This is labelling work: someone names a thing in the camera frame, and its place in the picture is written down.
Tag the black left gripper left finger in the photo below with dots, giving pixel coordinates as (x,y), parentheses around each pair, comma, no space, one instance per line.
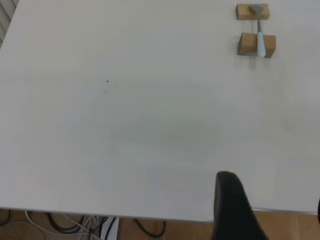
(232,212)

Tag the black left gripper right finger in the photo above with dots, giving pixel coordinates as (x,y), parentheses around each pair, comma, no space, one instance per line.
(318,211)

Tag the white table leg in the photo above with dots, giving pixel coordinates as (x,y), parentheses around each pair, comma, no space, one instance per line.
(110,228)

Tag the arched wooden block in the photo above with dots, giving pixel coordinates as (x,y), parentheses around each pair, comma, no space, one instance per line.
(246,43)

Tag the flat rectangular wooden block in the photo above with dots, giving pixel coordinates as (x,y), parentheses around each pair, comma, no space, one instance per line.
(242,12)

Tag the white window blinds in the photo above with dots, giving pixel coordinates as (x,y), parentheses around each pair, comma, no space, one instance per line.
(6,17)

